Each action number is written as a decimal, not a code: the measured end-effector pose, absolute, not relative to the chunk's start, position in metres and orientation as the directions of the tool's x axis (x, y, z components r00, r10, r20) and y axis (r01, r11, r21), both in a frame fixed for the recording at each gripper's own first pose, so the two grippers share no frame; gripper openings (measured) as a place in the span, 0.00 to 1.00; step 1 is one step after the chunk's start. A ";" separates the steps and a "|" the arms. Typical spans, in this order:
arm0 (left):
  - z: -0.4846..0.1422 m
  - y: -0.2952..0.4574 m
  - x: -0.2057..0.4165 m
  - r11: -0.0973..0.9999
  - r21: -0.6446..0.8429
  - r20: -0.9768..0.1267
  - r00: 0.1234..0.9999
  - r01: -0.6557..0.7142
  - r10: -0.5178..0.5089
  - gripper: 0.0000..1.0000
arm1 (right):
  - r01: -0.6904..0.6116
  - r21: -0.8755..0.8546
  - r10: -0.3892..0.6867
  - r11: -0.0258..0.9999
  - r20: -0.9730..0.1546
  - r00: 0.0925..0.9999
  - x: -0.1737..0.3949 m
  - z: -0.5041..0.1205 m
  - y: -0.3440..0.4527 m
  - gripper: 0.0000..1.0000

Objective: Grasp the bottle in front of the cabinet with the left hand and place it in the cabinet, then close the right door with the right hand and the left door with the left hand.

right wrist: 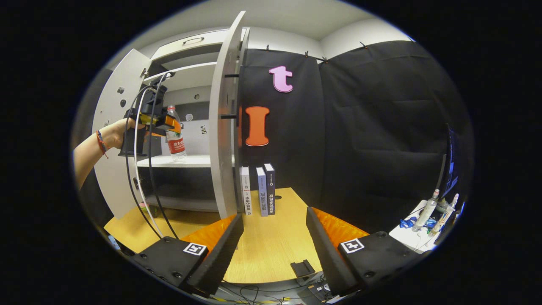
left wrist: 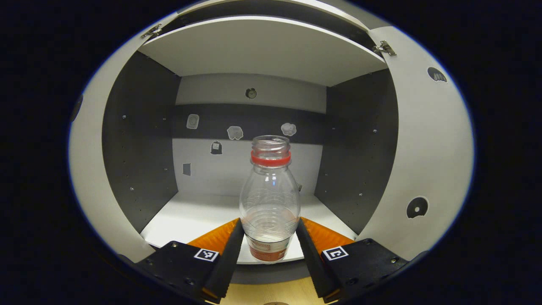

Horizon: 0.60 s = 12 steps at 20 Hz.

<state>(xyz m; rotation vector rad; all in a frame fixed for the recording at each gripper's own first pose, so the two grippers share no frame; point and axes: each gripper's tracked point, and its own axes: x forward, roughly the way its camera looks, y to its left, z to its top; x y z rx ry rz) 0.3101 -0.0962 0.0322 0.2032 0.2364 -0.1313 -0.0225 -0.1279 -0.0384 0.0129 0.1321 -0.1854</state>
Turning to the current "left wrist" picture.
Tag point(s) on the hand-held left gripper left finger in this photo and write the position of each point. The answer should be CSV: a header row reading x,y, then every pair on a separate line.
x,y
226,262

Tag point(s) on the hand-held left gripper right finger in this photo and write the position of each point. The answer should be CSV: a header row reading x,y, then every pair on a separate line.
x,y
313,262

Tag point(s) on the clear plastic bottle red label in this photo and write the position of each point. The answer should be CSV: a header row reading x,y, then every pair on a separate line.
x,y
269,199

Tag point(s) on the white cabinet shelf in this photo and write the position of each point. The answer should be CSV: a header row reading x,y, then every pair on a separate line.
x,y
262,46
190,216

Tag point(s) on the white and grey cabinet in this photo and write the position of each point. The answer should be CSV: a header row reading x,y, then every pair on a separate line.
x,y
139,148

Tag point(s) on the metal door hinge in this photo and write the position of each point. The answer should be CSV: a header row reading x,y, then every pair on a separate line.
x,y
152,31
384,48

